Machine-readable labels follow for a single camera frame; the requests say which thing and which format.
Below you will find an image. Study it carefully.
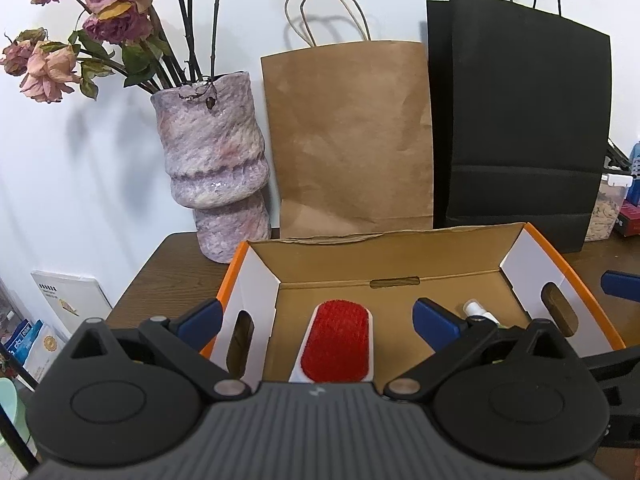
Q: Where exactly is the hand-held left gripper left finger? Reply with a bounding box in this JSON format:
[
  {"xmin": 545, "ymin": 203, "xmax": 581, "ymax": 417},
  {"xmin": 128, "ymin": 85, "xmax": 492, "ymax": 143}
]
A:
[{"xmin": 67, "ymin": 299, "xmax": 252, "ymax": 403}]

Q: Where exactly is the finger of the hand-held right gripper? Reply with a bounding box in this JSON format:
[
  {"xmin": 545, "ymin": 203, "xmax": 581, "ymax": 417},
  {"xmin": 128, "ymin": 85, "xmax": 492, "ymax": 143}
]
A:
[
  {"xmin": 582, "ymin": 346, "xmax": 640, "ymax": 450},
  {"xmin": 601, "ymin": 269, "xmax": 640, "ymax": 306}
]

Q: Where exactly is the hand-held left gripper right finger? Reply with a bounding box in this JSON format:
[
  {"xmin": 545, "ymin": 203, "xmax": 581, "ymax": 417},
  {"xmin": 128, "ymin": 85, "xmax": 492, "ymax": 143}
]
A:
[{"xmin": 382, "ymin": 297, "xmax": 583, "ymax": 403}]

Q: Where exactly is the green spray bottle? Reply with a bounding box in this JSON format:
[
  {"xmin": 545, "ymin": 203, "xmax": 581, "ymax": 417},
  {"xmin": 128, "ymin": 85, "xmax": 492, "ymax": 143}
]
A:
[{"xmin": 461, "ymin": 300, "xmax": 511, "ymax": 331}]

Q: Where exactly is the orange-edged cardboard box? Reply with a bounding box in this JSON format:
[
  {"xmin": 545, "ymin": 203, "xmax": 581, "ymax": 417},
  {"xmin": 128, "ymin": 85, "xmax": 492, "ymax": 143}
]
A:
[{"xmin": 207, "ymin": 222, "xmax": 627, "ymax": 385}]

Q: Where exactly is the red lint brush white handle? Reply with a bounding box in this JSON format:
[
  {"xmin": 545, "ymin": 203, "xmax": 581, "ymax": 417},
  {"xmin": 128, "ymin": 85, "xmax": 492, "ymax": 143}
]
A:
[{"xmin": 289, "ymin": 300, "xmax": 377, "ymax": 385}]

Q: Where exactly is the dark red box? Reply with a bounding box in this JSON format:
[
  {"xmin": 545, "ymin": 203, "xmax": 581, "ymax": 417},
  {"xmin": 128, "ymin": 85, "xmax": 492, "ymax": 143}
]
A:
[{"xmin": 614, "ymin": 204, "xmax": 640, "ymax": 238}]

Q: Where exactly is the clear container of nuts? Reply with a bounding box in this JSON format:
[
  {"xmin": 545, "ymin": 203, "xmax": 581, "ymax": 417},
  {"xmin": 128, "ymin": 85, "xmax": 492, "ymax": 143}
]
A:
[{"xmin": 585, "ymin": 172, "xmax": 633, "ymax": 243}]

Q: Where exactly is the white booklet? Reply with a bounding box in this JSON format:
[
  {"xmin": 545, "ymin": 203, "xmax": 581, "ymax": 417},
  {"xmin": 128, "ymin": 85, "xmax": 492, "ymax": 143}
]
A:
[{"xmin": 31, "ymin": 270, "xmax": 113, "ymax": 342}]

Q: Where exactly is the cream box gold seal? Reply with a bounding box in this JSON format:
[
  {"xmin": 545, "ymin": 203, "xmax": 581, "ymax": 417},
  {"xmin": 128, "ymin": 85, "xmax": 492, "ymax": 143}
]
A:
[{"xmin": 22, "ymin": 322, "xmax": 68, "ymax": 386}]

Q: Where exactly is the pink textured ceramic vase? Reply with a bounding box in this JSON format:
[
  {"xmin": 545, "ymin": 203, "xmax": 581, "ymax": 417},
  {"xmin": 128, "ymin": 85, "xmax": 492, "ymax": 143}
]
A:
[{"xmin": 150, "ymin": 72, "xmax": 272, "ymax": 264}]

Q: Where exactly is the black paper bag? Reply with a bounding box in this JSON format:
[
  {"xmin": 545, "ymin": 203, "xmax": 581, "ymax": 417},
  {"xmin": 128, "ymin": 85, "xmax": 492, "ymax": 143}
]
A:
[{"xmin": 426, "ymin": 0, "xmax": 612, "ymax": 254}]

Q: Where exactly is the blue white carton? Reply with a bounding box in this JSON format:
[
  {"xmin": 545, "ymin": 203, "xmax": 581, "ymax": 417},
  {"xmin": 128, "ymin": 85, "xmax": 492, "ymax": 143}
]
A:
[{"xmin": 2, "ymin": 319, "xmax": 43, "ymax": 362}]

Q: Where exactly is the brown paper bag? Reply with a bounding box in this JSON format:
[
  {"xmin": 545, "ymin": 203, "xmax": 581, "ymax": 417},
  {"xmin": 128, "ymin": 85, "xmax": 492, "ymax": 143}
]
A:
[{"xmin": 261, "ymin": 0, "xmax": 435, "ymax": 240}]

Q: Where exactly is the pale green plastic bin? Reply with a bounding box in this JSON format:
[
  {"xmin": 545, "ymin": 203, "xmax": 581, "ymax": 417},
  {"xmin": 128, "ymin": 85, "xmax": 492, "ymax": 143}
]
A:
[{"xmin": 0, "ymin": 377, "xmax": 40, "ymax": 480}]

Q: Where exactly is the dried pink rose bouquet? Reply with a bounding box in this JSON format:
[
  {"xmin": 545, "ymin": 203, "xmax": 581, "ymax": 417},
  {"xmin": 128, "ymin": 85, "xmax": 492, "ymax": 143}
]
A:
[{"xmin": 0, "ymin": 0, "xmax": 228, "ymax": 106}]

